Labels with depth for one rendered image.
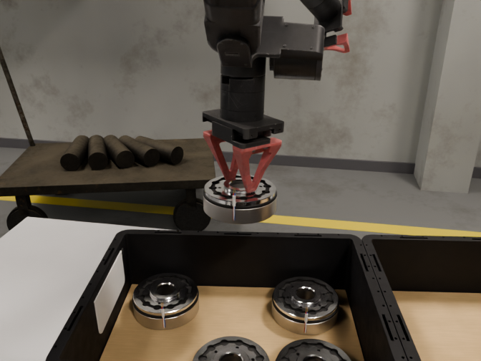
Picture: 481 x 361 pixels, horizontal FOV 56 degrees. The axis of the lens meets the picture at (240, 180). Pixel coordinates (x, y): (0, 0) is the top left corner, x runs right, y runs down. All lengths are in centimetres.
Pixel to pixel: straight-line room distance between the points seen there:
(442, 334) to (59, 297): 74
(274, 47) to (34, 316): 72
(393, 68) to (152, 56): 170
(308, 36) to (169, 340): 46
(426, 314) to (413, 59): 267
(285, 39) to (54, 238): 90
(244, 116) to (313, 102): 278
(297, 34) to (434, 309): 49
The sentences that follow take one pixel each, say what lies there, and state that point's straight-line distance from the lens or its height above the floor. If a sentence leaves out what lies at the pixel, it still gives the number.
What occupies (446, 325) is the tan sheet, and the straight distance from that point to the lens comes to 79.
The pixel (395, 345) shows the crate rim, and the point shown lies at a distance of 58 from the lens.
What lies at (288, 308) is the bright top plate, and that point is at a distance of 71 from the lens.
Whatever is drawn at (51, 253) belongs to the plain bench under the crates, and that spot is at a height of 70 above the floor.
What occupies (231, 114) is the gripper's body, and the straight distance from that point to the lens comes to 58.
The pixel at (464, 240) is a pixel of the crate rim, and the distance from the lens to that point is 82.
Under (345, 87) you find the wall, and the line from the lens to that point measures 332.
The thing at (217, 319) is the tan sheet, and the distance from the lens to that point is 74.
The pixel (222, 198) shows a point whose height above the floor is 105.
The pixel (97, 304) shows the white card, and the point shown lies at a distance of 67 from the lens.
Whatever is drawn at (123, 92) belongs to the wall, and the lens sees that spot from 366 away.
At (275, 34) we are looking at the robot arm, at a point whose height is 125.
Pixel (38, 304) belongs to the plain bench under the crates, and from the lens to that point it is 105.
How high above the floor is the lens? 131
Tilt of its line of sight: 24 degrees down
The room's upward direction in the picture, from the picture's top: straight up
